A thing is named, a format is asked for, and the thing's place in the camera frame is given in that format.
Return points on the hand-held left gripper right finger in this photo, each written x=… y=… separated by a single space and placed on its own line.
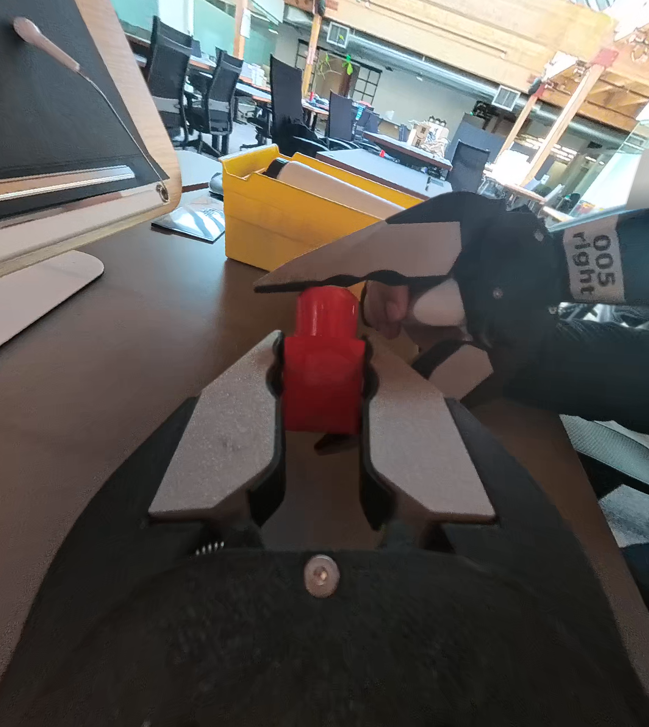
x=421 y=454

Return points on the grey office table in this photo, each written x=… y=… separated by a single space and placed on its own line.
x=387 y=170

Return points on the red toy building block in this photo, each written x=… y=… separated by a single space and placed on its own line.
x=321 y=375

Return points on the black office chair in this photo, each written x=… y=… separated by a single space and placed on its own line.
x=631 y=454
x=168 y=74
x=469 y=164
x=341 y=116
x=290 y=102
x=222 y=96

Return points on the wooden post red bracket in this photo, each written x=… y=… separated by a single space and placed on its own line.
x=568 y=108

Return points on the silver ventilation duct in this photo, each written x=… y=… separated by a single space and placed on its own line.
x=443 y=74

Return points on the wooden book stand white base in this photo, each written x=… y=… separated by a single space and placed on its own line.
x=29 y=113

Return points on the grey computer mouse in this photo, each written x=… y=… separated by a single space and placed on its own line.
x=217 y=183

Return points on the yellow plastic bin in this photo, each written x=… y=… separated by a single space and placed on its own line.
x=267 y=227

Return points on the person's right forearm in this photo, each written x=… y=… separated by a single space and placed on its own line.
x=614 y=375

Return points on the dark printed mouse pad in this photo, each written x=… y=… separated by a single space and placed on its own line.
x=193 y=224

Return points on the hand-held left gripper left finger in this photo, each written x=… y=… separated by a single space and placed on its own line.
x=222 y=448

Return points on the person's right hand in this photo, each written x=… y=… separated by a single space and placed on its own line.
x=387 y=309

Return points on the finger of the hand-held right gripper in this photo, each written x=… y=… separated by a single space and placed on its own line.
x=463 y=369
x=392 y=250

